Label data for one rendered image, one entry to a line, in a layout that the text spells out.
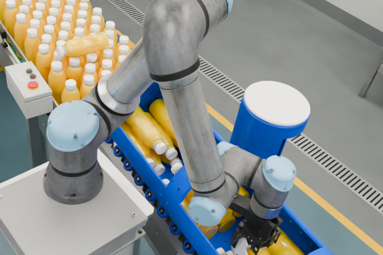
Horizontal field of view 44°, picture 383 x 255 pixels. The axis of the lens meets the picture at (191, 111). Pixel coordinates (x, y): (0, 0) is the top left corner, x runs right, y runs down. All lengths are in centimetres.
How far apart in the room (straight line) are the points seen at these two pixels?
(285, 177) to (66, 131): 50
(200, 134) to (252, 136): 104
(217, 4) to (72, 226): 63
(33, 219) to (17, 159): 182
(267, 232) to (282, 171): 19
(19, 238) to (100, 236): 18
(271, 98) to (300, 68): 221
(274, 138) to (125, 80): 95
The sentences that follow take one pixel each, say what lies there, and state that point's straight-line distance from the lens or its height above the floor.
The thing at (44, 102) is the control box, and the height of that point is 105.
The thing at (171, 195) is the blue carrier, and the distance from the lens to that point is 138.
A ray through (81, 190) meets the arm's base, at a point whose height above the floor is 127.
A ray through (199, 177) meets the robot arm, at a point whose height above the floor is 149.
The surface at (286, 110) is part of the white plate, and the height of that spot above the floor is 104.
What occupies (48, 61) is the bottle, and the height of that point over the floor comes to 105.
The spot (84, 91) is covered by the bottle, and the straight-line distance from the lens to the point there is 181.
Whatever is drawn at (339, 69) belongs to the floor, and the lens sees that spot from 433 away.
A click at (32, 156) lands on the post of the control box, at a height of 71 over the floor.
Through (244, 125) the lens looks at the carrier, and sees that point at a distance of 194.
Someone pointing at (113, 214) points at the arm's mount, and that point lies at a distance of 121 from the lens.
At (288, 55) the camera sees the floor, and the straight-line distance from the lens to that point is 428.
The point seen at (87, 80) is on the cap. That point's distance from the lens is 178.
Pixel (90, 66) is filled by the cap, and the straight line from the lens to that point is 186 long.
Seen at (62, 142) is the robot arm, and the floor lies 142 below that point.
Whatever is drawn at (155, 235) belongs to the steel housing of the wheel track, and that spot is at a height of 86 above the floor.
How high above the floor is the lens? 220
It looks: 41 degrees down
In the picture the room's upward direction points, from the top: 11 degrees clockwise
